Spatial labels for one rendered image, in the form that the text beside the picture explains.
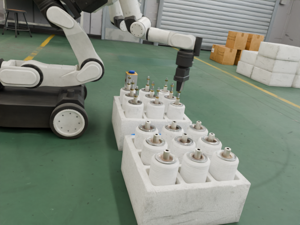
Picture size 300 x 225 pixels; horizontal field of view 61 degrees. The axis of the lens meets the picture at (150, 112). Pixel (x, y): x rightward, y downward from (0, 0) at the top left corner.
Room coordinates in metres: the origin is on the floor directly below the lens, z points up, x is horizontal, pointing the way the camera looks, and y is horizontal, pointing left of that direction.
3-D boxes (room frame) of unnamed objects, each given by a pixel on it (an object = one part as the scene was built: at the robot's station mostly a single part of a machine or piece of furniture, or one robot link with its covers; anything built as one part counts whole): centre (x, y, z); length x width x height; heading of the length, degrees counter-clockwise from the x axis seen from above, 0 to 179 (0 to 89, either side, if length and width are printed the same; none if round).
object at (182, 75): (1.35, -0.14, 0.45); 0.13 x 0.10 x 0.12; 155
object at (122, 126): (1.43, 0.01, 0.09); 0.39 x 0.39 x 0.18; 16
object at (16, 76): (1.44, 0.77, 0.28); 0.21 x 0.20 x 0.13; 106
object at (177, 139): (0.91, -0.15, 0.25); 0.08 x 0.08 x 0.01
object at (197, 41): (1.36, -0.16, 0.57); 0.11 x 0.11 x 0.11; 76
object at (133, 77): (1.69, 0.16, 0.16); 0.07 x 0.07 x 0.31; 16
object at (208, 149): (0.95, -0.26, 0.16); 0.10 x 0.10 x 0.18
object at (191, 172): (0.80, -0.19, 0.16); 0.10 x 0.10 x 0.18
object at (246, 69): (4.11, -1.55, 0.09); 0.39 x 0.39 x 0.18; 17
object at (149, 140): (0.87, -0.04, 0.25); 0.08 x 0.08 x 0.01
